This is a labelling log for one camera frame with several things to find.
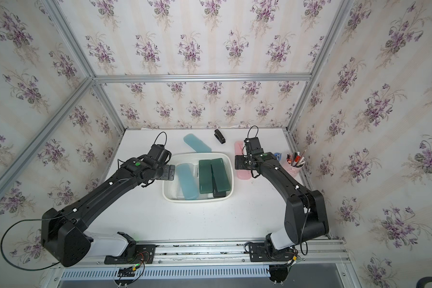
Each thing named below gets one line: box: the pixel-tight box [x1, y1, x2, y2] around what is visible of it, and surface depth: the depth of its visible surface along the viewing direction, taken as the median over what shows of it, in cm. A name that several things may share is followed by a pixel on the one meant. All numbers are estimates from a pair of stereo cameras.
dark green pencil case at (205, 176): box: [198, 159, 213, 194], surface depth 95 cm
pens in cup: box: [286, 149, 307, 168], surface depth 94 cm
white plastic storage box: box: [162, 152, 235, 204], surface depth 92 cm
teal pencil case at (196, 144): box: [183, 133, 212, 153], surface depth 115 cm
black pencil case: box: [213, 187, 227, 198], surface depth 90 cm
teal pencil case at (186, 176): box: [176, 163, 198, 200], surface depth 92 cm
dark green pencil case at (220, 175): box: [210, 157, 231, 192], surface depth 95 cm
